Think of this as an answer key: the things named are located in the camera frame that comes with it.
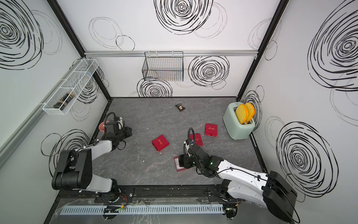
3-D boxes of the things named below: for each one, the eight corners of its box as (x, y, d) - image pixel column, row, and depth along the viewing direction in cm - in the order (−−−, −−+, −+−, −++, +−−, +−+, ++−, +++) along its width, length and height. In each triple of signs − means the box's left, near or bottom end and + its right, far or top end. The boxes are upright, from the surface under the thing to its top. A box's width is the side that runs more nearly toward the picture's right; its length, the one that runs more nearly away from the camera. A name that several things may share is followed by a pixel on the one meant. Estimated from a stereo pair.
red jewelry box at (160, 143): (158, 153, 91) (157, 150, 88) (152, 144, 95) (151, 141, 92) (169, 145, 95) (169, 142, 92) (163, 136, 99) (162, 134, 96)
